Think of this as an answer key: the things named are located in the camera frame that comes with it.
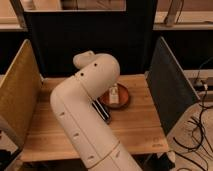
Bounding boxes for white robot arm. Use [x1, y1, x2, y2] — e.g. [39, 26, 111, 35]
[50, 54, 142, 171]

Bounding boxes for dark right side panel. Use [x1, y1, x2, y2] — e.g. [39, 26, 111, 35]
[147, 37, 200, 135]

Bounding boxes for black back panel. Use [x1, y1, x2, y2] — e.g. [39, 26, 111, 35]
[24, 0, 158, 77]

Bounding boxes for white power strip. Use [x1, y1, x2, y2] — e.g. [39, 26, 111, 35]
[190, 77, 213, 87]

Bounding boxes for wooden left side panel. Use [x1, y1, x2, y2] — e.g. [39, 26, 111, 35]
[0, 39, 42, 148]

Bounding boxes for black floor cables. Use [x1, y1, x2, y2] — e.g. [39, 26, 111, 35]
[172, 56, 213, 171]

